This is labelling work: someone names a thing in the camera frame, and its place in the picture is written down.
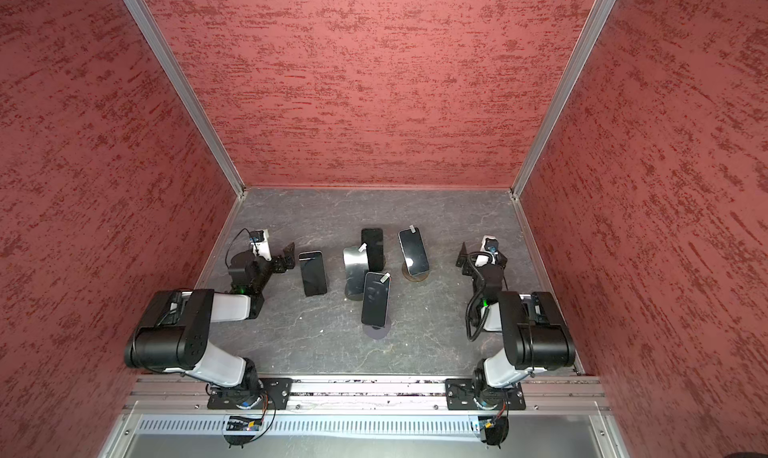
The black phone on rear stand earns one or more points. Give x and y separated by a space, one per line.
373 238

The white slotted cable duct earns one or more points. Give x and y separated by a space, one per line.
449 427

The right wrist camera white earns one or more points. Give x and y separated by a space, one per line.
490 245

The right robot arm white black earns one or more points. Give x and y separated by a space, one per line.
535 337

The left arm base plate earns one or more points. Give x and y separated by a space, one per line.
270 393

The left aluminium corner post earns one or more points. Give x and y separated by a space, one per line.
161 49

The aluminium corner post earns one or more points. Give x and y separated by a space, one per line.
161 49
587 39

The purple phone stand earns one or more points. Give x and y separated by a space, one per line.
377 333

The aluminium front rail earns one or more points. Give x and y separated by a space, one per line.
377 394

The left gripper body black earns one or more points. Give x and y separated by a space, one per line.
279 262

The silver-backed phone on black stand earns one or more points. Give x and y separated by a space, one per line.
355 263

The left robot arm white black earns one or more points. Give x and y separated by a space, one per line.
172 336

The right aluminium corner post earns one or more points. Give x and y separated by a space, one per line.
587 39

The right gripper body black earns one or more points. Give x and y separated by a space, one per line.
475 261

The wooden base grey phone stand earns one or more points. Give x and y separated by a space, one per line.
414 278

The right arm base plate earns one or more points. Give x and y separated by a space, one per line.
464 395

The purple phone with sticker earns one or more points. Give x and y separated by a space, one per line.
376 294

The green-edged phone far left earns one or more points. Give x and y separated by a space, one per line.
313 273

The light green phone with sticker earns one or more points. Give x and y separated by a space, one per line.
413 250

